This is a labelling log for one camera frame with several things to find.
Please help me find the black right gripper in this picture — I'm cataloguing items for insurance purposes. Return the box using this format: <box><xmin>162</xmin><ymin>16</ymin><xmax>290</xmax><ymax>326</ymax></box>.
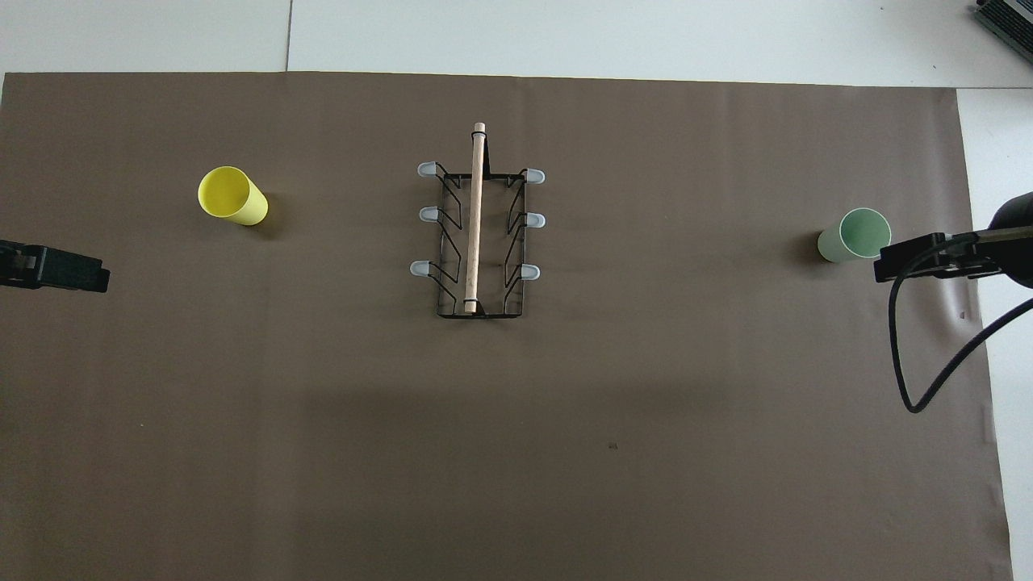
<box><xmin>874</xmin><ymin>192</ymin><xmax>1033</xmax><ymax>289</ymax></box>

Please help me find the pale green plastic cup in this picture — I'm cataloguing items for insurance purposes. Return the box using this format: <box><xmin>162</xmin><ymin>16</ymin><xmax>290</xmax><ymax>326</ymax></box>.
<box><xmin>817</xmin><ymin>207</ymin><xmax>893</xmax><ymax>264</ymax></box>

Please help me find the yellow plastic cup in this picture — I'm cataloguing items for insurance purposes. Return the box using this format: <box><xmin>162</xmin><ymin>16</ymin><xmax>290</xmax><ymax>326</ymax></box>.
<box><xmin>198</xmin><ymin>166</ymin><xmax>269</xmax><ymax>227</ymax></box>

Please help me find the grey finned device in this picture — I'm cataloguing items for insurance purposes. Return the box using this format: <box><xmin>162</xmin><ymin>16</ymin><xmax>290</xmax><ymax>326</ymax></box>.
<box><xmin>972</xmin><ymin>0</ymin><xmax>1033</xmax><ymax>67</ymax></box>

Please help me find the brown paper table mat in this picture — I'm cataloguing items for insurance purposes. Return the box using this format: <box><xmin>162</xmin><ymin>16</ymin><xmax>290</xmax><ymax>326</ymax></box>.
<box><xmin>0</xmin><ymin>71</ymin><xmax>1014</xmax><ymax>581</ymax></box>

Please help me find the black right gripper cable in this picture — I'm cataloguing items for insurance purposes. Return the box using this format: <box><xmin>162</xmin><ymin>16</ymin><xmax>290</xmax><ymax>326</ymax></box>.
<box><xmin>888</xmin><ymin>228</ymin><xmax>1033</xmax><ymax>414</ymax></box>

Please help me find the black wire cup rack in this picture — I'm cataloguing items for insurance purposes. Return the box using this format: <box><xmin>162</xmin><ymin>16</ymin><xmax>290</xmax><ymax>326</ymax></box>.
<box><xmin>410</xmin><ymin>122</ymin><xmax>546</xmax><ymax>320</ymax></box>

